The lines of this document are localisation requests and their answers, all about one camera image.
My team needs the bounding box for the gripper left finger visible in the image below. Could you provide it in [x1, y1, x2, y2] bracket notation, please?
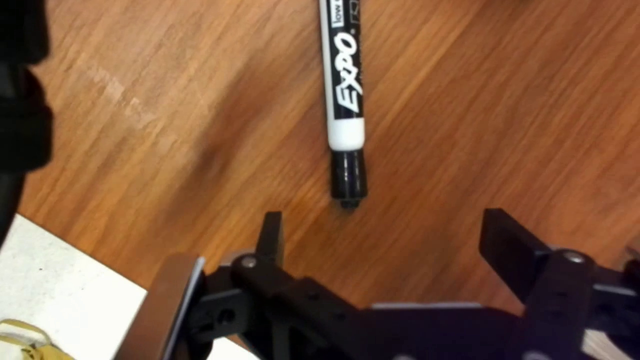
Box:
[187, 211, 372, 360]

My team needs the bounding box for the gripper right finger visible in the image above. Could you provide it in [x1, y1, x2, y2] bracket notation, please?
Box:
[478, 208, 640, 360]

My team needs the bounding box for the black and white marker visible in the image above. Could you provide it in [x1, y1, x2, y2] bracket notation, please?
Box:
[318, 0, 369, 210]

